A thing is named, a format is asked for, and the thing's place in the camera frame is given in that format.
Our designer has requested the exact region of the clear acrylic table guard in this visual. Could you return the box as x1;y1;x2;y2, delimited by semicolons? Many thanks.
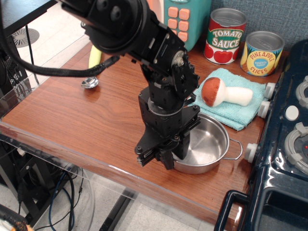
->
0;9;218;215

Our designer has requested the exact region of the light blue folded cloth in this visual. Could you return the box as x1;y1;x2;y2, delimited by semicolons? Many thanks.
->
191;68;266;131

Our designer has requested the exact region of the plush brown-capped mushroom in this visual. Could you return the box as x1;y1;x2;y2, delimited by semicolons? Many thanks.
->
201;77;254;107

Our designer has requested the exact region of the pineapple slices can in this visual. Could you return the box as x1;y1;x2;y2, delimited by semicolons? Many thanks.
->
240;31;285;77

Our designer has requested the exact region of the silver two-handled metal bowl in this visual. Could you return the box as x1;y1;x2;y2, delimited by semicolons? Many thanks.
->
173;114;243;174

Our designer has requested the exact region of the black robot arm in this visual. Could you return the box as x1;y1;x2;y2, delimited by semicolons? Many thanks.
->
62;0;200;170

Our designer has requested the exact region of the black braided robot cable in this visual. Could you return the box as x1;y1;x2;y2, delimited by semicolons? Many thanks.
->
0;0;120;78

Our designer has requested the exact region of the black cable under table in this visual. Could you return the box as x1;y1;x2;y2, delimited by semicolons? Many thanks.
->
35;168;84;231

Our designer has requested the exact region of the blue cable under table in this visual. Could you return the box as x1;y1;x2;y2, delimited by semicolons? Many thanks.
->
49;171;75;231

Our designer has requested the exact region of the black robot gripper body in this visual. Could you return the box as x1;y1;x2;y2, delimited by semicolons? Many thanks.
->
135;91;200;166

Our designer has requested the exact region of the black desk at left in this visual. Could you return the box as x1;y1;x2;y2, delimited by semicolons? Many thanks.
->
0;0;57;97

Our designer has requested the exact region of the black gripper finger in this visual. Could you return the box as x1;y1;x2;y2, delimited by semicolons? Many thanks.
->
155;148;174;170
172;131;190;160

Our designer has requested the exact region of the dark blue toy stove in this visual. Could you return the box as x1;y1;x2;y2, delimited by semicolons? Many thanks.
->
215;40;308;231

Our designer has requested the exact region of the spoon with yellow-green handle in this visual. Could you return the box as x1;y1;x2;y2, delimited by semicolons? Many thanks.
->
81;45;102;89

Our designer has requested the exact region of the black table leg base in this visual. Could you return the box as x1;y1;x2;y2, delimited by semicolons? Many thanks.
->
99;190;136;231

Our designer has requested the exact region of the tomato sauce can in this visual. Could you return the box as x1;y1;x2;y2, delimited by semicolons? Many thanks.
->
204;8;247;64

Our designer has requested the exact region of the toy microwave cream and teal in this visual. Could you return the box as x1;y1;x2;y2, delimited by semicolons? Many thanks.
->
147;0;212;51

